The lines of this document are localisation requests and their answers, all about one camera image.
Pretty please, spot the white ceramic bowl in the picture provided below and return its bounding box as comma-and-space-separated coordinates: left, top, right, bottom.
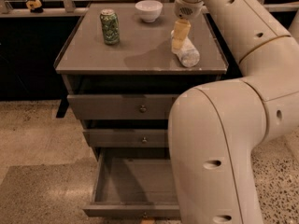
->
135, 0, 163, 22

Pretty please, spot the blue label plastic bottle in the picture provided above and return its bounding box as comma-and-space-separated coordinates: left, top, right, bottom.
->
170, 29, 201, 69

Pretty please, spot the green soda can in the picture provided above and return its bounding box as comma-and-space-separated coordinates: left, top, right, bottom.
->
100, 8, 120, 45

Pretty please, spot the yellow black object on ledge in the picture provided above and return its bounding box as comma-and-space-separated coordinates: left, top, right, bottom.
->
26, 0, 43, 13

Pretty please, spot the grey top drawer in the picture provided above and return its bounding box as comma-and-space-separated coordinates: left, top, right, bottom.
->
67, 94, 177, 120

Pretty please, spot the grey middle drawer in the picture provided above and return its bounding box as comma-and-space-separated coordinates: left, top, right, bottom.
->
83, 129, 168, 147

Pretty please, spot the grey drawer cabinet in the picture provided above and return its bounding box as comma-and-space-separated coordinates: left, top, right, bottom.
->
53, 1, 230, 158

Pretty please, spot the metal railing ledge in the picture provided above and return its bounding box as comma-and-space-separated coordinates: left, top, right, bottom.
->
0, 0, 299, 19

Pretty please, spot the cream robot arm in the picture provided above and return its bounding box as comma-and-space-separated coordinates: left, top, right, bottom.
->
168, 0, 299, 224

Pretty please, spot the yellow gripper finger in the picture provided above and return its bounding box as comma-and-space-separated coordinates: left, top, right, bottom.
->
172, 19, 191, 49

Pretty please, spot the grey open bottom drawer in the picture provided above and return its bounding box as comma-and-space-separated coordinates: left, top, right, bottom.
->
84, 147, 180, 218

